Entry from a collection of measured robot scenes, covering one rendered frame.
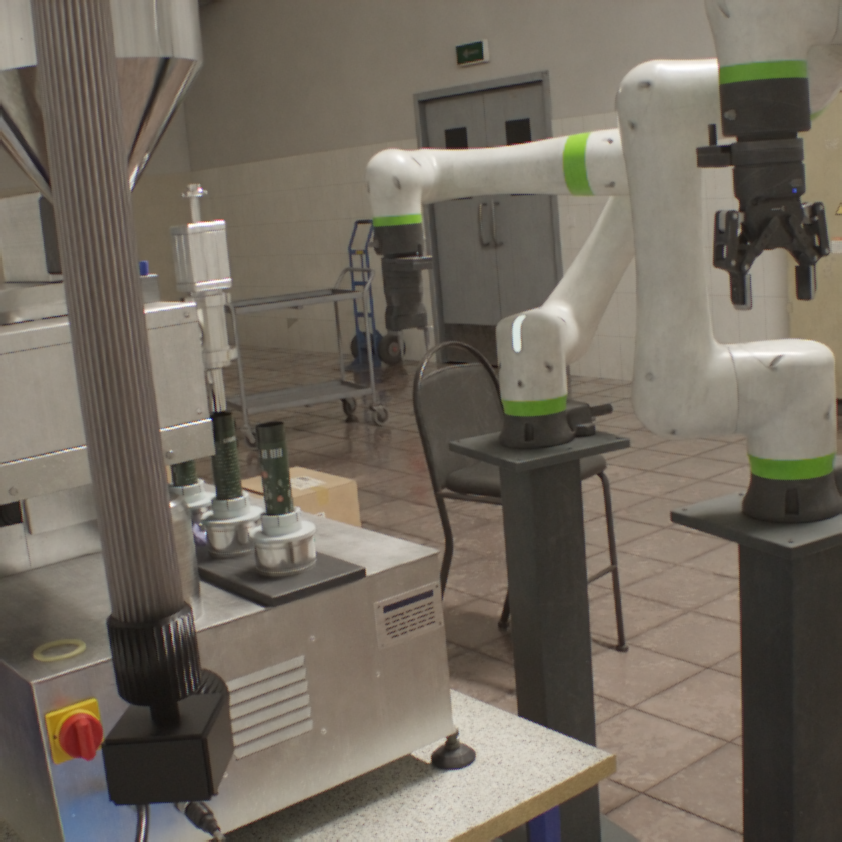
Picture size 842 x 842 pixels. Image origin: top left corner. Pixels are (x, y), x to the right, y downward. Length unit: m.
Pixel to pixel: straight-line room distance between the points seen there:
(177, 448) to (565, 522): 1.29
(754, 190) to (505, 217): 7.81
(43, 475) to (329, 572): 0.33
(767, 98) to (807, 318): 5.64
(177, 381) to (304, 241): 9.97
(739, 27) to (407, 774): 0.91
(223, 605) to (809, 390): 0.87
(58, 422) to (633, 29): 7.13
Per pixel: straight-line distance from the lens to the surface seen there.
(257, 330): 12.07
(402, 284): 2.23
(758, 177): 1.26
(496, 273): 9.18
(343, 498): 4.34
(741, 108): 1.26
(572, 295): 2.40
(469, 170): 2.29
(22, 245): 1.55
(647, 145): 1.65
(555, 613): 2.39
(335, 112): 10.60
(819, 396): 1.73
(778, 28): 1.26
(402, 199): 2.22
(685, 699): 3.38
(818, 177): 6.75
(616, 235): 2.36
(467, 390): 3.60
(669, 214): 1.66
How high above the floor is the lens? 1.43
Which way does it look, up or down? 11 degrees down
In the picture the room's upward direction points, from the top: 5 degrees counter-clockwise
